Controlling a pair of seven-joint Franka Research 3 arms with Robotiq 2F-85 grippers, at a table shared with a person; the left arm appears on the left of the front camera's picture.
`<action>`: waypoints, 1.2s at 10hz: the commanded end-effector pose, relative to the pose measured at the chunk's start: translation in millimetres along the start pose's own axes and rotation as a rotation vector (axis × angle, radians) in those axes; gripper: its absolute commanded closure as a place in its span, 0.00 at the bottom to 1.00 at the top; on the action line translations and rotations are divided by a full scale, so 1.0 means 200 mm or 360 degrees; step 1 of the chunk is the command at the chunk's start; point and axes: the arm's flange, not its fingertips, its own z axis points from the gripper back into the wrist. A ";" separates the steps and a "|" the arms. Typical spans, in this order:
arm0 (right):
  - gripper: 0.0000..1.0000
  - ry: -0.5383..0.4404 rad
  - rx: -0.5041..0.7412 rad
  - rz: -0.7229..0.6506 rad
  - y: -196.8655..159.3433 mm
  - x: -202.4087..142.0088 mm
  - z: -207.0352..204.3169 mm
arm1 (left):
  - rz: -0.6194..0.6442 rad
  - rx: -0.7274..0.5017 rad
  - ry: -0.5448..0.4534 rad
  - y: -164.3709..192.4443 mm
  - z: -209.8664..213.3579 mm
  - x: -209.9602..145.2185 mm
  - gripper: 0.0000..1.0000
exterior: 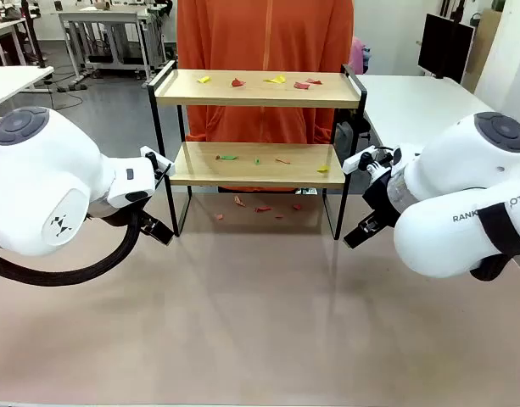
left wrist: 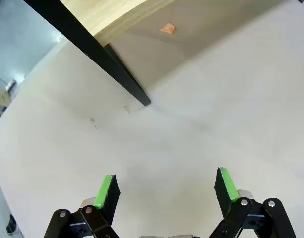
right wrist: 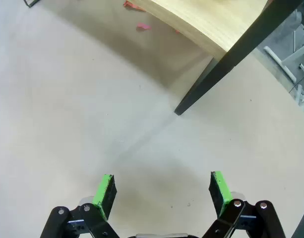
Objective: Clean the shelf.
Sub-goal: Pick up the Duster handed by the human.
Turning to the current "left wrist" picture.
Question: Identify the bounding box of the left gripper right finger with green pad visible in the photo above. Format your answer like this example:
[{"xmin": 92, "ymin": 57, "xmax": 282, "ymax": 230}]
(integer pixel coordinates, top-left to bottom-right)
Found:
[{"xmin": 208, "ymin": 167, "xmax": 298, "ymax": 238}]

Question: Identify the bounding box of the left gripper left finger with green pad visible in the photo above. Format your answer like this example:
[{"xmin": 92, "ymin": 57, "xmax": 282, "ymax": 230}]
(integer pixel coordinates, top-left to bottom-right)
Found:
[{"xmin": 44, "ymin": 174, "xmax": 122, "ymax": 238}]

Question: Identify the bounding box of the brown cardboard box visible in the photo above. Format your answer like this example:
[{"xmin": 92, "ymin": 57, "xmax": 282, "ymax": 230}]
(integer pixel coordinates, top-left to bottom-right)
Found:
[{"xmin": 0, "ymin": 88, "xmax": 12, "ymax": 119}]

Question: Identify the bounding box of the orange paper scrap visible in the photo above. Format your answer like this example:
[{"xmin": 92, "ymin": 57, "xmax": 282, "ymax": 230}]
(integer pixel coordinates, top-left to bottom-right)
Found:
[{"xmin": 159, "ymin": 23, "xmax": 176, "ymax": 34}]

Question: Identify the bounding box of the two-tier wooden shelf black frame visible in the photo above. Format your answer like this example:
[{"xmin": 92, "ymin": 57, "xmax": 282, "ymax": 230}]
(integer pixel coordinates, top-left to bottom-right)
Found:
[{"xmin": 22, "ymin": 0, "xmax": 176, "ymax": 108}]

